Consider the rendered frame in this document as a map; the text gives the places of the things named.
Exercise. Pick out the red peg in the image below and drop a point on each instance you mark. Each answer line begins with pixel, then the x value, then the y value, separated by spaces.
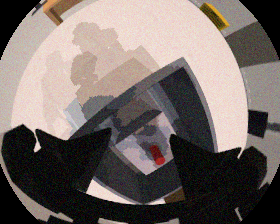
pixel 157 155

